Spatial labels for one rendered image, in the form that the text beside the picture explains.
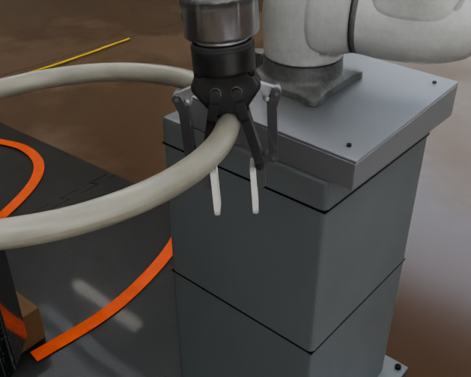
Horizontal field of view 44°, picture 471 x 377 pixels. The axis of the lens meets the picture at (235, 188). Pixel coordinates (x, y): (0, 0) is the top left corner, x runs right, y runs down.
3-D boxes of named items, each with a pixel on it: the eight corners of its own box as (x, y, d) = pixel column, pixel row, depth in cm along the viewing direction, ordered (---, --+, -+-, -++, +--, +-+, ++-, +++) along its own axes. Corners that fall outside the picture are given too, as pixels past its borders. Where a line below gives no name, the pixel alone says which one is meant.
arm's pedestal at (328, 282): (267, 291, 191) (276, 54, 149) (407, 369, 164) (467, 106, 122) (154, 384, 159) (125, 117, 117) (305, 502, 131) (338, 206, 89)
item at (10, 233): (-268, 230, 63) (-282, 206, 61) (10, 74, 103) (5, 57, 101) (143, 290, 48) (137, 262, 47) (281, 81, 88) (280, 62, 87)
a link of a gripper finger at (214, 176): (215, 170, 75) (209, 170, 75) (220, 215, 78) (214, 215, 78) (216, 158, 78) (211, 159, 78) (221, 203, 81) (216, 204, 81)
